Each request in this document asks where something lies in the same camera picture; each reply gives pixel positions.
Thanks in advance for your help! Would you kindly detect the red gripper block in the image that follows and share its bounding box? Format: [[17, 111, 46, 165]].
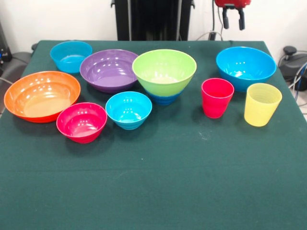
[[214, 0, 251, 31]]

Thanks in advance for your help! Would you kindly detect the green bowl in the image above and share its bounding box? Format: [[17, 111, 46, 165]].
[[131, 49, 198, 97]]

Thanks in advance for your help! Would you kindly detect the large blue bowl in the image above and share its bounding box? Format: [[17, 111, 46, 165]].
[[215, 46, 277, 93]]

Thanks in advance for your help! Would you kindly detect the grey round floor base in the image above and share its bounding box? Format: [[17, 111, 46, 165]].
[[0, 51, 32, 82], [278, 46, 307, 83]]

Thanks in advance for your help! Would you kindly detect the pink cup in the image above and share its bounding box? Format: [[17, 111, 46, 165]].
[[201, 78, 235, 119]]

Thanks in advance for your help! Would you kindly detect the yellow cup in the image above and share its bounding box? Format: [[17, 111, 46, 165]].
[[244, 83, 283, 127]]

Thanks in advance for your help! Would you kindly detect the small dark blue bowl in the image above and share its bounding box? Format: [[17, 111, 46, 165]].
[[146, 91, 181, 106]]

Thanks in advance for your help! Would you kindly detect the purple bowl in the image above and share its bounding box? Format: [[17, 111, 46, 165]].
[[79, 49, 140, 94]]

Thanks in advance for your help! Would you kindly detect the small cyan bowl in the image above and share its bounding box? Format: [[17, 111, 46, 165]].
[[105, 91, 153, 131]]

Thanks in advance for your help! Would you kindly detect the translucent blue bowl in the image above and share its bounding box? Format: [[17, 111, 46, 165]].
[[49, 40, 93, 74]]

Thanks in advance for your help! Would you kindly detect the dark green table cloth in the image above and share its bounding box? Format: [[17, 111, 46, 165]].
[[0, 40, 307, 230]]

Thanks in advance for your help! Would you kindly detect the pink bowl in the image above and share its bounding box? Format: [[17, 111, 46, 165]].
[[56, 102, 108, 145]]

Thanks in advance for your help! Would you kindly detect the orange bowl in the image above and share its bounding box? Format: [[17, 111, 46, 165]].
[[3, 70, 82, 124]]

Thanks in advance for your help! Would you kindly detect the dark equipment unit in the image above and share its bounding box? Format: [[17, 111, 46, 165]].
[[0, 23, 12, 70]]

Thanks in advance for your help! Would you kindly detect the black hanging cable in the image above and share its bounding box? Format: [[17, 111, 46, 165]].
[[208, 0, 217, 41], [216, 6, 224, 40]]

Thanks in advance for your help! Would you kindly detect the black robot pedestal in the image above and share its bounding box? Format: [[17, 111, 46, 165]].
[[110, 0, 195, 42]]

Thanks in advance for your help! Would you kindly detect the tangle of floor cables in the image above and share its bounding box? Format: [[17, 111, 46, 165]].
[[287, 61, 307, 107]]

